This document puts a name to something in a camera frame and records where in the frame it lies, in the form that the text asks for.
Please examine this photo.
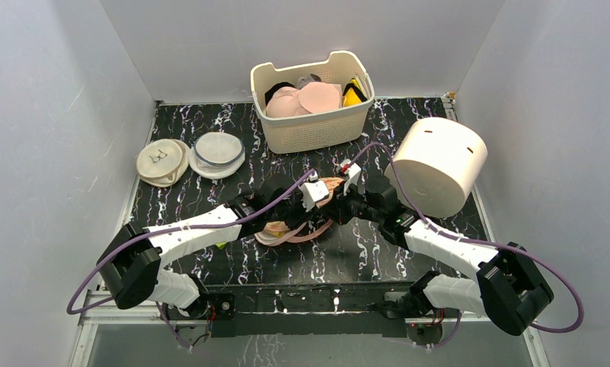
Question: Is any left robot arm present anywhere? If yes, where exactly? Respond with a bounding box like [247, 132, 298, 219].
[96, 182, 329, 318]

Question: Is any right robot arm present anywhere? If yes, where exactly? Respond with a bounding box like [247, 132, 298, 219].
[320, 183, 554, 336]

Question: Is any cream plastic laundry basket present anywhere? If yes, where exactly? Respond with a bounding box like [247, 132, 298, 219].
[250, 50, 375, 154]

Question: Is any pink bra in basket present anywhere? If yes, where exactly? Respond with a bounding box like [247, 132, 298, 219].
[265, 82, 342, 119]

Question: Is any white cylindrical drum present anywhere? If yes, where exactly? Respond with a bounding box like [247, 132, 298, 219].
[384, 117, 488, 218]

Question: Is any yellow black item in basket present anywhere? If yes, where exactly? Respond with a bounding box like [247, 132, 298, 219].
[341, 77, 368, 107]

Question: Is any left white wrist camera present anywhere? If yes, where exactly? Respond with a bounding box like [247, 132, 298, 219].
[298, 179, 330, 212]

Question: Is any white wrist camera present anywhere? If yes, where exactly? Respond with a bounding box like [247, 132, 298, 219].
[298, 179, 330, 212]
[339, 159, 362, 196]

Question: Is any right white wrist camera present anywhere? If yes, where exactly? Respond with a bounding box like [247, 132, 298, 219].
[339, 159, 362, 196]

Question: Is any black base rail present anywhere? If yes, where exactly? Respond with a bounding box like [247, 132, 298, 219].
[173, 283, 443, 339]

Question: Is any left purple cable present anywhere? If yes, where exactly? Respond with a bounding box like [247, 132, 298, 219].
[66, 169, 318, 316]

